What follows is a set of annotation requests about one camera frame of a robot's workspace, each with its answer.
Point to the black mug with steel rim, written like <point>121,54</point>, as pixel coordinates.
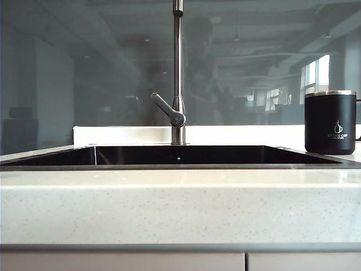
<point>330,118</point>

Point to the black rectangular sink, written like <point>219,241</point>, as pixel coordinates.
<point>197,155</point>

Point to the stainless steel faucet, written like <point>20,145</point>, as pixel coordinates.
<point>178,56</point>

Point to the white counter upstand ledge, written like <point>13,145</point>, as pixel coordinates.
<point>239,134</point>

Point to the wide beige cabinet door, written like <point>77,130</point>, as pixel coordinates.
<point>112,262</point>

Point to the narrow beige cabinet door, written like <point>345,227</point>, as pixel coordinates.
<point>304,262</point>

